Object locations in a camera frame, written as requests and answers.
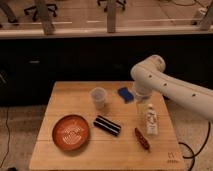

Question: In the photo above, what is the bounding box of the white squeeze bottle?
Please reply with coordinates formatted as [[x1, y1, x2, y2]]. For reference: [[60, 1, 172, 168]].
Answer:
[[145, 104, 158, 135]]

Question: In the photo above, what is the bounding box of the black cable floor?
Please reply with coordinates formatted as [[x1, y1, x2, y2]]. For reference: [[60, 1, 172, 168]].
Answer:
[[178, 120, 212, 171], [0, 105, 11, 169]]

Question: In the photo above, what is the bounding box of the black cable right floor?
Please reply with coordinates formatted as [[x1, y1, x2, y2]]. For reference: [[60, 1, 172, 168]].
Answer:
[[178, 120, 212, 171]]

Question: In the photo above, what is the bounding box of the translucent plastic cup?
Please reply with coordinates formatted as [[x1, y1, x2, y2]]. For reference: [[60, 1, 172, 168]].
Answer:
[[90, 87, 107, 109]]

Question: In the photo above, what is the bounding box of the black office chair base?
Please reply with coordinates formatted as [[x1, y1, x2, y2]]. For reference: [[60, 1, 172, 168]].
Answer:
[[97, 0, 126, 12], [24, 3, 58, 21]]

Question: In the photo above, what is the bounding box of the black office chair base centre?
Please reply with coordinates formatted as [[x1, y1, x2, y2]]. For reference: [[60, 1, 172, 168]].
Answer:
[[97, 0, 126, 12]]

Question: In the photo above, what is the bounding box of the black cable left floor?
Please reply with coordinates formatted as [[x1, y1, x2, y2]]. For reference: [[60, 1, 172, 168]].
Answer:
[[0, 105, 11, 169]]

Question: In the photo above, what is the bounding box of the grey desk leg left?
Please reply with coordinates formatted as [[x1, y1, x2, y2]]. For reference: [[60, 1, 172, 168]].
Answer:
[[34, 0, 54, 35]]

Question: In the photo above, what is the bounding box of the grey desk leg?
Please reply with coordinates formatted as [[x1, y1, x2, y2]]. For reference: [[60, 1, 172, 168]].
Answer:
[[199, 0, 213, 31], [107, 6, 116, 33], [34, 0, 54, 35]]

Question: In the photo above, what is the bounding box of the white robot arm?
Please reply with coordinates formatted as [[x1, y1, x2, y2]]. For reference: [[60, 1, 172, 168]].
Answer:
[[130, 55, 213, 123]]

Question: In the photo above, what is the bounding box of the black office chair base left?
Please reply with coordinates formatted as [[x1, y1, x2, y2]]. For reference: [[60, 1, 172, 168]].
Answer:
[[24, 3, 58, 21]]

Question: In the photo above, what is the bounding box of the orange patterned bowl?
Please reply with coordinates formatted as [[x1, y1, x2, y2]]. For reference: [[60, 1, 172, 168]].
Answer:
[[52, 114, 90, 151]]

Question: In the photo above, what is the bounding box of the black striped rectangular case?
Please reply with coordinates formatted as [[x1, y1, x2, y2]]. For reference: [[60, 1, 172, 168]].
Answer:
[[93, 115, 121, 136]]

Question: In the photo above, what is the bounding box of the blue sponge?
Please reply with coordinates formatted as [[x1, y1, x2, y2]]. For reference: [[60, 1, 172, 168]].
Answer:
[[118, 87, 134, 103]]

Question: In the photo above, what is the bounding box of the grey desk leg right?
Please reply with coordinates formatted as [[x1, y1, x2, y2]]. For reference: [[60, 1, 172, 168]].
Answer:
[[199, 0, 213, 31]]

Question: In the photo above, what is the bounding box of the grey desk leg centre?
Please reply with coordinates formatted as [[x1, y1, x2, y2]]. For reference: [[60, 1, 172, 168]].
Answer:
[[107, 6, 116, 33]]

